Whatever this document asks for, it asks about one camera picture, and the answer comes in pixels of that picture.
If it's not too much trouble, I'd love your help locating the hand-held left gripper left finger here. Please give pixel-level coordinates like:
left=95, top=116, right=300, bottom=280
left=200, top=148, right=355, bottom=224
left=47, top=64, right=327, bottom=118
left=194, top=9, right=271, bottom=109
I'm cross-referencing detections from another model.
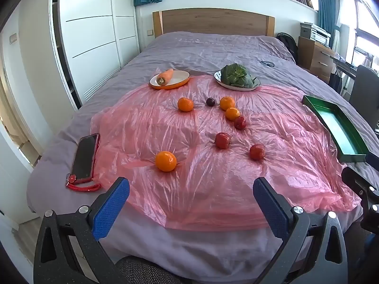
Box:
left=33, top=177, right=131, bottom=284

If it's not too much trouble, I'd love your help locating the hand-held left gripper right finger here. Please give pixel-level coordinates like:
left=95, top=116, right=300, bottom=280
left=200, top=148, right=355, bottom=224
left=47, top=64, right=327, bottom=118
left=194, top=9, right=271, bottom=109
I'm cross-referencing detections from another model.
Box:
left=253, top=177, right=348, bottom=284

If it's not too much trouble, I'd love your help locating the green rectangular tray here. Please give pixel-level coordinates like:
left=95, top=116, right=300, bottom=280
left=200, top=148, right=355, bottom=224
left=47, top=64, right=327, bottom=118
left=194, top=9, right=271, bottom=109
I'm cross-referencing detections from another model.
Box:
left=301, top=95, right=369, bottom=163

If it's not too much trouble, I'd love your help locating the orange mandarin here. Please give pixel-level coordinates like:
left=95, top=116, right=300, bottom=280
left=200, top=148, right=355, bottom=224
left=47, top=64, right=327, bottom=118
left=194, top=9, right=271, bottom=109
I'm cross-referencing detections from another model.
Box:
left=225, top=107, right=241, bottom=121
left=177, top=97, right=195, bottom=112
left=155, top=151, right=177, bottom=172
left=219, top=96, right=236, bottom=111

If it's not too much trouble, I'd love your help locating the smartphone in red case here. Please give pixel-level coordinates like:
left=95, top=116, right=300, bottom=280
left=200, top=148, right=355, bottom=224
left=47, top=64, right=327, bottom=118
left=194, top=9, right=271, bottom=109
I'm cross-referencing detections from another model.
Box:
left=70, top=133, right=100, bottom=184

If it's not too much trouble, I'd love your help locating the dark grey chair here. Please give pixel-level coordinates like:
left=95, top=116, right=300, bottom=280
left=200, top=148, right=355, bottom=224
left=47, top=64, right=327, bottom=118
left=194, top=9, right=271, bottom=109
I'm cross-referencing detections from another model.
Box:
left=349, top=65, right=379, bottom=116

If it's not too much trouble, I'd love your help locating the pink plastic sheet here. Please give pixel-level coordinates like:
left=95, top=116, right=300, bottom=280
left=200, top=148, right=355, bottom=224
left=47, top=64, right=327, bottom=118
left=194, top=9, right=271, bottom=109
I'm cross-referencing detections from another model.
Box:
left=90, top=74, right=363, bottom=231

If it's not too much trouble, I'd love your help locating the wooden dresser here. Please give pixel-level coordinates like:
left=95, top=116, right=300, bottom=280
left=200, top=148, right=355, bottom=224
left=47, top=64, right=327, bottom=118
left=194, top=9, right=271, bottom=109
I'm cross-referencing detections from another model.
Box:
left=298, top=36, right=336, bottom=83

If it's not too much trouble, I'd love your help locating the white enamel plate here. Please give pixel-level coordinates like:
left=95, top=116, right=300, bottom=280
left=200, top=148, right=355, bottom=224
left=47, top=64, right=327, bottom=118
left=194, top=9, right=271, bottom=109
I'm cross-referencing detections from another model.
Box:
left=214, top=70, right=261, bottom=92

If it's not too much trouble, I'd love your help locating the green bok choy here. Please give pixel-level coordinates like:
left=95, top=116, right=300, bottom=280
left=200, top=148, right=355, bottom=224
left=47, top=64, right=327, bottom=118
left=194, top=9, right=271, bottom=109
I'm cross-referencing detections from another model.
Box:
left=220, top=63, right=255, bottom=89

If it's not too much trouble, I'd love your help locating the white printer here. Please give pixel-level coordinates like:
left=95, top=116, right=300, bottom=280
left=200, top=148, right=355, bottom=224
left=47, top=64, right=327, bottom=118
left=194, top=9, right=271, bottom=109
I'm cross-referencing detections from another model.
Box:
left=300, top=22, right=331, bottom=47

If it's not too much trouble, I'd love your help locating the black backpack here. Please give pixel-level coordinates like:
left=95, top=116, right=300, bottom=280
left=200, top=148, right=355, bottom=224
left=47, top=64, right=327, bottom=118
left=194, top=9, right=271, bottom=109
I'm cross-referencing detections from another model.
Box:
left=276, top=32, right=299, bottom=62

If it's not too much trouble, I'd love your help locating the orange carrot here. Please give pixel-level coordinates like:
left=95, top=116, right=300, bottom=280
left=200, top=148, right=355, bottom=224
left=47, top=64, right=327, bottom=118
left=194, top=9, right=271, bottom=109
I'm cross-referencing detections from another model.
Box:
left=157, top=69, right=175, bottom=86

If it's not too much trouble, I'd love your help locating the orange rimmed oval plate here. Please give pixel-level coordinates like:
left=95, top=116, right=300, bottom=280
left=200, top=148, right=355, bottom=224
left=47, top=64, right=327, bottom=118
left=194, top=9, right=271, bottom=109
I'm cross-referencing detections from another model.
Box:
left=149, top=70, right=191, bottom=91

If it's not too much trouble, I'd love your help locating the bed with purple blanket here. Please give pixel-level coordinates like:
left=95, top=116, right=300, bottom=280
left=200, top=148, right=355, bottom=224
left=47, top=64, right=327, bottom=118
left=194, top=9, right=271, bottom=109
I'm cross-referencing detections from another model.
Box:
left=27, top=31, right=379, bottom=279

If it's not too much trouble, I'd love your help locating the white wardrobe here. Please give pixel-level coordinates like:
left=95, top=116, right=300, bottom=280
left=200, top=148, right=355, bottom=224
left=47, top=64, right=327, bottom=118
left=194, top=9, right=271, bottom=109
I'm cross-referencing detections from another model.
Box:
left=49, top=0, right=140, bottom=110

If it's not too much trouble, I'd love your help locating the wooden headboard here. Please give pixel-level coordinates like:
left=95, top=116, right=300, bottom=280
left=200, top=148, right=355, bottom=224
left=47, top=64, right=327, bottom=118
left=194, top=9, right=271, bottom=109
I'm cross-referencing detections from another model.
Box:
left=152, top=8, right=275, bottom=38

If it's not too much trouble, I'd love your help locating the red wrist lanyard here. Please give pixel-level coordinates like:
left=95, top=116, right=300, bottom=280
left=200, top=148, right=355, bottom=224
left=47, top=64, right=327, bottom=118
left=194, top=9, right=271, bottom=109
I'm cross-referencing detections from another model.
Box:
left=66, top=174, right=102, bottom=193

